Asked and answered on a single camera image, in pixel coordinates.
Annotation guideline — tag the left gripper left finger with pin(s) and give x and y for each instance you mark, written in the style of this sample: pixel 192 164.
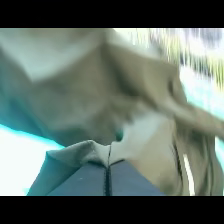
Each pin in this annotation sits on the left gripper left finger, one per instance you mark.
pixel 83 181

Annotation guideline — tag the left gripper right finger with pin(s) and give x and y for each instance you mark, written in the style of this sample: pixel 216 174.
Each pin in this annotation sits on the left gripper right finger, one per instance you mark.
pixel 133 181

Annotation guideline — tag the brown garment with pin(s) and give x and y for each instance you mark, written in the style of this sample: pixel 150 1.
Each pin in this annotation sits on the brown garment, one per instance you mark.
pixel 100 93

